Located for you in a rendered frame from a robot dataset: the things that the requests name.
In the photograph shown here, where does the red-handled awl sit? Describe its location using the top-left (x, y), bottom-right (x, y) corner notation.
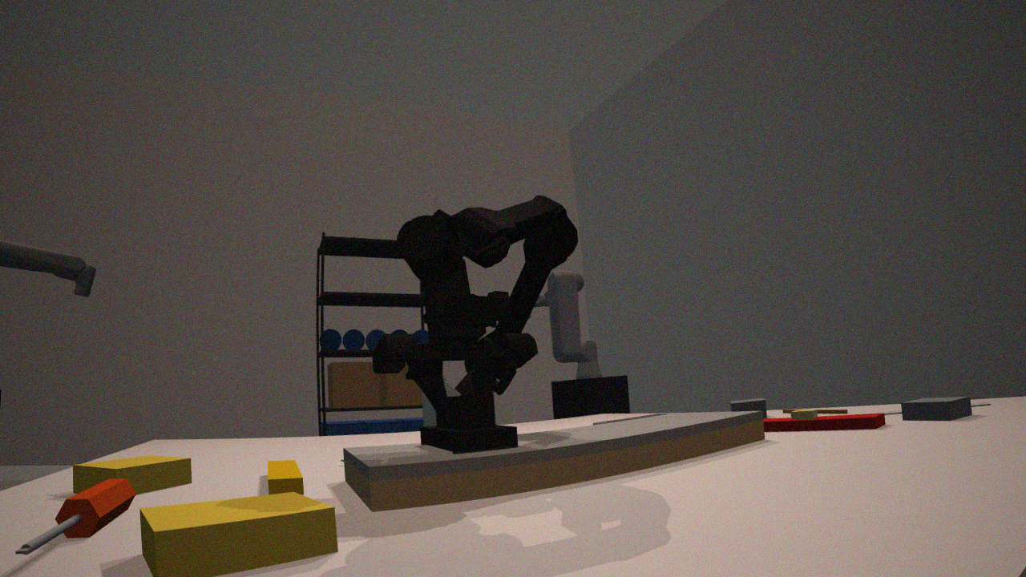
top-left (15, 478), bottom-right (136, 555)

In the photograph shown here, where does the long tan board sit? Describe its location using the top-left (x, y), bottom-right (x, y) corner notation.
top-left (343, 411), bottom-right (765, 512)

